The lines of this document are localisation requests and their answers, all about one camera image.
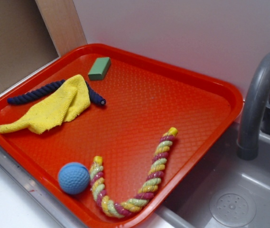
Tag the blue dimpled ball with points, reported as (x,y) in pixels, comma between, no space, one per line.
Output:
(73,178)

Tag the red plastic tray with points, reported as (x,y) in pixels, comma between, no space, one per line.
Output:
(145,98)

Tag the green rectangular block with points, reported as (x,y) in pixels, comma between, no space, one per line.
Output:
(99,68)

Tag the yellow microfibre cloth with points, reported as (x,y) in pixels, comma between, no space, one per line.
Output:
(64,105)

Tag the grey plastic sink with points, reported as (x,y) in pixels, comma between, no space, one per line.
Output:
(221,170)

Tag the wooden board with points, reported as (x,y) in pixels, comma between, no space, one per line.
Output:
(63,24)

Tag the grey toy faucet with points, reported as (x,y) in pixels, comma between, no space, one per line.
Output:
(256,112)

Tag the sink drain strainer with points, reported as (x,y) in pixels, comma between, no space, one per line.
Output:
(232,210)

